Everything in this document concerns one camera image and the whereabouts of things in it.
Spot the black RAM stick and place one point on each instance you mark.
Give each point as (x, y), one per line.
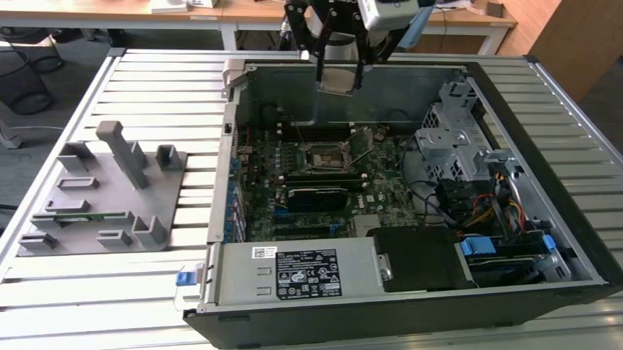
(322, 180)

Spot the black mesh wastebasket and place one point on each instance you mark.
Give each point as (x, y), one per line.
(25, 84)

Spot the black expansion slot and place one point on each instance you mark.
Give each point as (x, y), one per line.
(302, 230)

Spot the green motherboard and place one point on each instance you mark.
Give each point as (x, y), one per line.
(385, 182)

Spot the dark round bin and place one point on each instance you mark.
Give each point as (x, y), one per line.
(45, 43)

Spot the blue case latch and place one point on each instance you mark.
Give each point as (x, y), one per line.
(185, 279)

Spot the black plastic shroud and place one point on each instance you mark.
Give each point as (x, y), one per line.
(418, 259)

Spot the black disk drive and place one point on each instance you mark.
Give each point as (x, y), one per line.
(502, 271)

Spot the black graphics card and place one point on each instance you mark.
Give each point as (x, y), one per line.
(317, 200)

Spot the thin metal locking lever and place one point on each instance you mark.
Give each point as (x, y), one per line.
(364, 156)

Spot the silver chipset heatsink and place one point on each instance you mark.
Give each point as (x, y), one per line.
(366, 222)

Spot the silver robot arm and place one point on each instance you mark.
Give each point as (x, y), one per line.
(341, 47)

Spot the blue disk carrier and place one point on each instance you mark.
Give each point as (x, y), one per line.
(474, 246)

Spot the silver drive cage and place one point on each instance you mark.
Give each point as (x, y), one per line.
(448, 146)

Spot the grey parts rack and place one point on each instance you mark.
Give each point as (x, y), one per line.
(113, 218)

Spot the small brown box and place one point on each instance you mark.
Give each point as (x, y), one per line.
(497, 10)

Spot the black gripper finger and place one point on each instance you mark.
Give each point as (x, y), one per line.
(324, 43)
(361, 54)

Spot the silver CPU chip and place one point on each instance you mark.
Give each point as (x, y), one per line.
(338, 80)

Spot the green RAM stick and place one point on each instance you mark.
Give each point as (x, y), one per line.
(98, 216)

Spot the blue plastic clip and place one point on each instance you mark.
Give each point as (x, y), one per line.
(548, 243)

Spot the silver power supply unit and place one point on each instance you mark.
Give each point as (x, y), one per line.
(234, 273)

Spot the small white box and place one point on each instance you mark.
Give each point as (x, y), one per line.
(199, 3)

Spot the wooden cabinet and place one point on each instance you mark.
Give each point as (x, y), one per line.
(585, 36)

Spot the grey stand foot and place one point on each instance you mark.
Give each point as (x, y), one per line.
(10, 140)

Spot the CPU socket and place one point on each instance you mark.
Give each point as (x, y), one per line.
(324, 160)

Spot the black PC case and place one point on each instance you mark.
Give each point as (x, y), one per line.
(341, 321)

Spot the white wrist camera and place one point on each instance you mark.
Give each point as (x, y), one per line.
(390, 16)

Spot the black RAM slot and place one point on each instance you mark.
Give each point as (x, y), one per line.
(317, 136)
(317, 127)

